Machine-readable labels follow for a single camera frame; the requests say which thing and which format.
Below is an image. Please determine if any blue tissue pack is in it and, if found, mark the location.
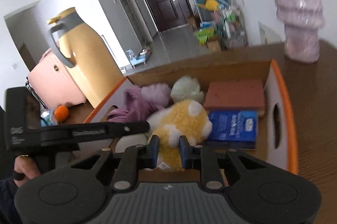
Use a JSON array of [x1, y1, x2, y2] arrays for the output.
[[206, 110, 258, 150]]

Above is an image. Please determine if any yellow white plush sheep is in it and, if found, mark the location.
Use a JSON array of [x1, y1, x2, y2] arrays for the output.
[[147, 100, 213, 172]]

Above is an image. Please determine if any mauve towel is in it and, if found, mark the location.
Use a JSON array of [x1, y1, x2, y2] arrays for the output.
[[107, 86, 164, 123]]

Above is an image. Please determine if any pink sponge block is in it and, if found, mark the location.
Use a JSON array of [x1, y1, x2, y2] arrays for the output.
[[203, 79, 266, 117]]

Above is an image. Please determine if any person left hand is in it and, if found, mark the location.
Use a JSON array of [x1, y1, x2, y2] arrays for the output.
[[14, 156, 41, 188]]

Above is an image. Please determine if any orange fruit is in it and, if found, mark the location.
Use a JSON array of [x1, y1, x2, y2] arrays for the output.
[[54, 105, 69, 122]]

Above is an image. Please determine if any pink suitcase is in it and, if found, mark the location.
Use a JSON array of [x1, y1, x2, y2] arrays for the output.
[[28, 49, 87, 109]]

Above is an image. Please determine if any yellow thermos jug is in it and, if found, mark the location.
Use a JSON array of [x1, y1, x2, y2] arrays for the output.
[[47, 7, 124, 107]]

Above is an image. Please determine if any red cardboard box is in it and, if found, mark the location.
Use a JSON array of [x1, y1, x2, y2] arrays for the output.
[[85, 60, 299, 174]]

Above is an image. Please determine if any small cardboard box on floor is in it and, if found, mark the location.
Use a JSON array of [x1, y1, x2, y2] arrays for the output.
[[206, 40, 222, 53]]

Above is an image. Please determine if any purple ceramic vase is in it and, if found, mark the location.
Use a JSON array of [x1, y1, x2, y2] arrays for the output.
[[275, 0, 325, 64]]

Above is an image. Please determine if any white wall board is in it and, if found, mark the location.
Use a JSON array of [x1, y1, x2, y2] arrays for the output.
[[258, 21, 282, 45]]

